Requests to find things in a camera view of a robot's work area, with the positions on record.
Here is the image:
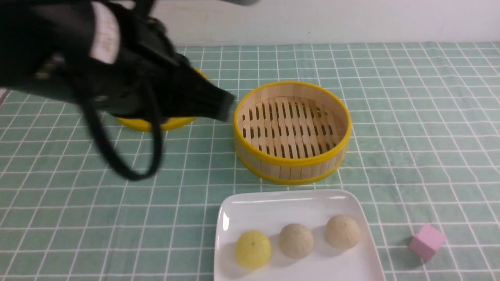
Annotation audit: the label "yellow steamer lid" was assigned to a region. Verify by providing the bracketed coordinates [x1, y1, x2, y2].
[116, 68, 209, 132]

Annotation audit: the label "yellow steamed bun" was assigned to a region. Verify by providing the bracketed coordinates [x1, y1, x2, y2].
[234, 231, 273, 270]

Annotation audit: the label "wooden steamer basket yellow rims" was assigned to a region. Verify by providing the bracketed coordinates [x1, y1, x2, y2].
[233, 81, 352, 185]

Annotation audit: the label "green checkered tablecloth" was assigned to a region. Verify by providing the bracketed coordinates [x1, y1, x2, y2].
[0, 42, 500, 281]

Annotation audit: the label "pink cube block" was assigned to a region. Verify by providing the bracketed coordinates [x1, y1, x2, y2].
[408, 224, 445, 263]

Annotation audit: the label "black cable loop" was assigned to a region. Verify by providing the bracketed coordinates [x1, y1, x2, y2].
[80, 78, 164, 181]

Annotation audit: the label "white square plate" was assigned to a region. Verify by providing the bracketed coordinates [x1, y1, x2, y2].
[214, 190, 385, 281]

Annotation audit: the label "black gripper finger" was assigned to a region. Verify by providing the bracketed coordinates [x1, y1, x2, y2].
[193, 78, 236, 122]

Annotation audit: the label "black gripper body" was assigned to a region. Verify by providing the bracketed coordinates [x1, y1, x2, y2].
[84, 0, 200, 125]

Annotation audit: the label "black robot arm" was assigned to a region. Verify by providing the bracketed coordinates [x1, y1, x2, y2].
[1, 0, 235, 121]

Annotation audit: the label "beige steamed bun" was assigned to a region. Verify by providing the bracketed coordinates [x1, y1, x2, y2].
[278, 223, 315, 260]
[325, 215, 361, 251]

